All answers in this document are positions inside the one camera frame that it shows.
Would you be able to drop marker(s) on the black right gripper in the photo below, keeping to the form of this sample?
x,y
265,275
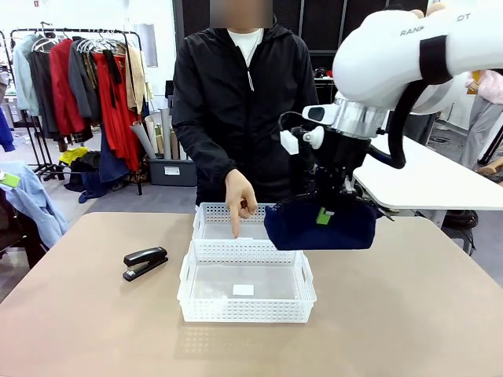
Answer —
x,y
340,153

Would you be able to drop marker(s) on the navy blue zip pouch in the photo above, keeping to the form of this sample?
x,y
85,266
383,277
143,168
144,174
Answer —
x,y
314,235

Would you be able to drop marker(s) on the black stapler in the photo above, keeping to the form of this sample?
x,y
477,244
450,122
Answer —
x,y
143,261

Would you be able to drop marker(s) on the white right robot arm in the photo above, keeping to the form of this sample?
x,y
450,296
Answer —
x,y
385,66

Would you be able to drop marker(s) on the person's right forearm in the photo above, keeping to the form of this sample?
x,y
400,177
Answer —
x,y
196,149

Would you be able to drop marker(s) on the person's right hand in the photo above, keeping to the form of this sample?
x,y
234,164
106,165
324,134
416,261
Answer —
x,y
241,196

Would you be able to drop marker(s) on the light blue draped shirt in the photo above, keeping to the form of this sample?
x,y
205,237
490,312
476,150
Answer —
x,y
35,204

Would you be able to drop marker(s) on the royal blue cloth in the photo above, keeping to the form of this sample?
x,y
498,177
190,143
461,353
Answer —
x,y
5,133

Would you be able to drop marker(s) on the black chair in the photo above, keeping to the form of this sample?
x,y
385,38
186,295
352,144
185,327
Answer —
x,y
17,235

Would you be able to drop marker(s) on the yellow cloth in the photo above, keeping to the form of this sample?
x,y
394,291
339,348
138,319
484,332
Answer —
x,y
72,155

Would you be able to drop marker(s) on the plaid skirt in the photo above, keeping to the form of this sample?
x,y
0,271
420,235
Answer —
x,y
76,137

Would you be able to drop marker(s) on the dark clothes pile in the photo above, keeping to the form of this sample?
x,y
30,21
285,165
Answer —
x,y
90,176

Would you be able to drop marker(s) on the dark grey hanging garment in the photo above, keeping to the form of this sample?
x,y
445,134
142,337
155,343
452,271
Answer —
x,y
41,94

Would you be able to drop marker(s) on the white table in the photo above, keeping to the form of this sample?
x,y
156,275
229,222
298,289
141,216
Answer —
x,y
432,180

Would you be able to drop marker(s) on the pale blue hanging shirt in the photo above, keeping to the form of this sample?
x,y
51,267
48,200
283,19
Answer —
x,y
23,78

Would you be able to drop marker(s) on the dark blue hanging garment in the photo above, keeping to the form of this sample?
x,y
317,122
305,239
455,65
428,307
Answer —
x,y
112,165

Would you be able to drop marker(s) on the red hanging jacket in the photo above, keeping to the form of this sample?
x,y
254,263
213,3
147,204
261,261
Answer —
x,y
63,86

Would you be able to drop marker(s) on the white perforated plastic basket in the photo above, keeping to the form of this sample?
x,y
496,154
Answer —
x,y
243,310
220,220

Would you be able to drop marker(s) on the red hanging dress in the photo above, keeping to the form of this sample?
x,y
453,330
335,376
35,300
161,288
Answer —
x,y
118,125

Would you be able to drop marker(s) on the grey hanging jacket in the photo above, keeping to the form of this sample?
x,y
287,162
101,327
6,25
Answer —
x,y
82,78

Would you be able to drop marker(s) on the grey leaning cardboard tube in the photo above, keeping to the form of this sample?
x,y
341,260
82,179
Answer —
x,y
142,137

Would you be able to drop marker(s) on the black hanging scarf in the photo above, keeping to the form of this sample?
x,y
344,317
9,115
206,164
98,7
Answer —
x,y
114,78

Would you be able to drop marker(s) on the person in black jacket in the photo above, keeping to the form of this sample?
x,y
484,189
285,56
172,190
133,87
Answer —
x,y
220,110

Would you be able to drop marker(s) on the beige cardboard tube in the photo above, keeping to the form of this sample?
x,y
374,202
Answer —
x,y
151,133

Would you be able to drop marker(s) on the tall white cardboard tube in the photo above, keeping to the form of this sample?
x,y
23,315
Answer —
x,y
166,133

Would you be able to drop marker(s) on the beige hanging garment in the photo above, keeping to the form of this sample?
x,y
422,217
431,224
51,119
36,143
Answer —
x,y
137,78

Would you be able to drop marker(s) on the grey plastic storage box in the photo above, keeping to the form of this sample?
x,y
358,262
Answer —
x,y
173,173

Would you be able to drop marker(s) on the black clothes rack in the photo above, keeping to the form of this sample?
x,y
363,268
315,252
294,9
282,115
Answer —
x,y
78,30

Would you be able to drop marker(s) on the person in pink sweater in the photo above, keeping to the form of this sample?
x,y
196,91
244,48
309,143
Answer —
x,y
485,118

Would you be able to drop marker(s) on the black equipment stand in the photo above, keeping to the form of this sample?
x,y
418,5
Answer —
x,y
169,98

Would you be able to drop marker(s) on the white t-shirt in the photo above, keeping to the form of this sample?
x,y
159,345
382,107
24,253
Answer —
x,y
247,43

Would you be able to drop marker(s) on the right arm white wrist camera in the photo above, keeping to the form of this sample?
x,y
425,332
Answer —
x,y
292,141

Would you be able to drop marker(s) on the white wall poster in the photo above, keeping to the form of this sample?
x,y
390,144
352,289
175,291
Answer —
x,y
147,43

